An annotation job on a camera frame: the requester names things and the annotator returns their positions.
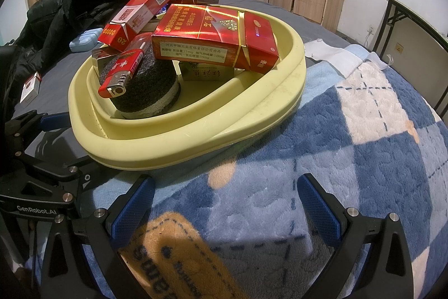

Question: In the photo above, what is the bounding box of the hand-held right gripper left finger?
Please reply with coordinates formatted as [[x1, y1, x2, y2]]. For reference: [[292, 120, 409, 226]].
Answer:
[[42, 174, 156, 299]]

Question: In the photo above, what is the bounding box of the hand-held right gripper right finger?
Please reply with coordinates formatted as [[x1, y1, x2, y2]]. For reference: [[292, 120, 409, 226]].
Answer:
[[297, 173, 415, 299]]

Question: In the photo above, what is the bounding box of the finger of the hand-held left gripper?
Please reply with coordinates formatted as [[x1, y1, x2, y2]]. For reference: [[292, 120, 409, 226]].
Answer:
[[3, 110, 69, 154], [15, 152, 92, 194]]

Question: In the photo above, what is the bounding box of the silver box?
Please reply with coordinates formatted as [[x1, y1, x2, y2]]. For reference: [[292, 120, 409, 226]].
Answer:
[[92, 46, 120, 75]]

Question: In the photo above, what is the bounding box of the red lighter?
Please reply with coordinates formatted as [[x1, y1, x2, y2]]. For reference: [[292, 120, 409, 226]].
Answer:
[[97, 48, 144, 99]]

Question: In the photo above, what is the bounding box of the black grey foam cylinder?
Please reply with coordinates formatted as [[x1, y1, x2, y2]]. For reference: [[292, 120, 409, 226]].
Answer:
[[99, 36, 181, 120]]

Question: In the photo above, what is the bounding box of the red white cigarette box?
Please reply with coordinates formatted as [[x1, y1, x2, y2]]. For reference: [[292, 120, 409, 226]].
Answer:
[[98, 0, 172, 48]]

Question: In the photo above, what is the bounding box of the pale yellow plastic basin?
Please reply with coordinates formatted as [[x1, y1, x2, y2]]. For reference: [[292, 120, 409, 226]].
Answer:
[[92, 4, 308, 142], [67, 50, 304, 171]]

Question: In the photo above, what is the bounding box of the gold box with dark print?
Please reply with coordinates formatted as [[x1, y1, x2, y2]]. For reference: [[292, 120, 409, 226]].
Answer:
[[178, 60, 235, 80]]

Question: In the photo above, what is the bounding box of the red carton with gold bands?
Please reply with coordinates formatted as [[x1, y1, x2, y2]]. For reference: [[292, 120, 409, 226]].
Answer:
[[150, 4, 281, 73]]

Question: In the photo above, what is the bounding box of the small red white pack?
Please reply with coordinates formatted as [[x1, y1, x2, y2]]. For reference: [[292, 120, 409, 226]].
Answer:
[[20, 72, 43, 104]]

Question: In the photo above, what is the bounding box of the blue white plaid blanket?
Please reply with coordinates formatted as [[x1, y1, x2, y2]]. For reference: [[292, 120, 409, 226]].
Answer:
[[28, 40, 448, 299]]

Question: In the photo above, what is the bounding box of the light blue case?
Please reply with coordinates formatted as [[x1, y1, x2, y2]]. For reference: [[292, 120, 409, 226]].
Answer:
[[69, 29, 103, 52]]

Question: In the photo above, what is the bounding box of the white cloth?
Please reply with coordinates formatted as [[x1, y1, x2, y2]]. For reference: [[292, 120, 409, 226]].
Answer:
[[304, 38, 389, 77]]

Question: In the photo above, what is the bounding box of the black folding table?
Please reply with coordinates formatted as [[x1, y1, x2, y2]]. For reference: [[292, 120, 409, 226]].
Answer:
[[372, 0, 448, 75]]

